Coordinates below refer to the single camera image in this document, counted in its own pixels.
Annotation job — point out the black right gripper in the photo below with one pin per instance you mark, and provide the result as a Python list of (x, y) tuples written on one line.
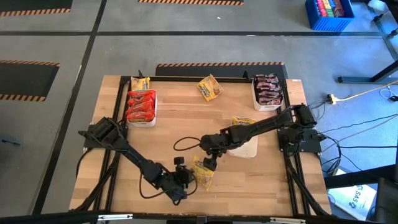
[(217, 143)]

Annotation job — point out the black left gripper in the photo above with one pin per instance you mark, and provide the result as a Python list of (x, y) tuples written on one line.
[(180, 183)]

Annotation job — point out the yellow Maruchan ramen pack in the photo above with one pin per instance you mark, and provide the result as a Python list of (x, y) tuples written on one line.
[(210, 88), (140, 84), (244, 121), (203, 179)]

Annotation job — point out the white plastic bin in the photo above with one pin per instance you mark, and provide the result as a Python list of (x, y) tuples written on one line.
[(141, 124), (245, 151), (264, 108)]

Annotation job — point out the Saucy Noods noodle pack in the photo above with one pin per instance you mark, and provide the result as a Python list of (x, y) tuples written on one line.
[(141, 94), (140, 116), (140, 101), (140, 108)]

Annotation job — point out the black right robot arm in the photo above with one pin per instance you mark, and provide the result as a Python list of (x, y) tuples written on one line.
[(264, 124)]

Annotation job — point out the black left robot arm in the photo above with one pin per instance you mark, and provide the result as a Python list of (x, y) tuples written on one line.
[(136, 158)]

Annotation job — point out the black mat with hazard stripes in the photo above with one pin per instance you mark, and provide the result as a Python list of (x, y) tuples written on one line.
[(186, 71), (186, 1), (25, 81), (31, 4)]

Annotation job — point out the yellow power plug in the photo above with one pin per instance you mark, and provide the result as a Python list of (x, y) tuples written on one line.
[(331, 99)]

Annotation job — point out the white printed box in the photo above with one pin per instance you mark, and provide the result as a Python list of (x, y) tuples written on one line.
[(354, 199)]

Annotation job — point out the black metal beam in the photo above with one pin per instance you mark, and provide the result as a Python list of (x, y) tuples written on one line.
[(360, 177)]

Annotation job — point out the black rig crossbar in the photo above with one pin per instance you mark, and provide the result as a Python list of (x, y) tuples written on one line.
[(46, 217)]

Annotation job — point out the black metal stand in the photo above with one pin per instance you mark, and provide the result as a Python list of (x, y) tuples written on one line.
[(357, 80)]

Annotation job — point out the blue plastic crate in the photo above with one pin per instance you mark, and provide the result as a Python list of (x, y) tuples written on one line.
[(329, 25)]

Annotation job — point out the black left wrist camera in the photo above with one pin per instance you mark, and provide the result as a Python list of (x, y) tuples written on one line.
[(178, 160)]

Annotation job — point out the silver bracket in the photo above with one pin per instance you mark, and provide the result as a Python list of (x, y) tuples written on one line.
[(115, 216), (287, 220)]

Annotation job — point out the black aluminium table frame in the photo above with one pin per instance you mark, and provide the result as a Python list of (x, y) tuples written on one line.
[(174, 79)]

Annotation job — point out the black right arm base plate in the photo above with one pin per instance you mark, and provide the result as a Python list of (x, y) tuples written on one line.
[(312, 146)]

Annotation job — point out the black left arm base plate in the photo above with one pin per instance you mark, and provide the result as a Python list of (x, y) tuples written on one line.
[(90, 143)]

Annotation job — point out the grey metal rail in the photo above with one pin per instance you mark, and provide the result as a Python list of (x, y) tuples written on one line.
[(385, 34)]

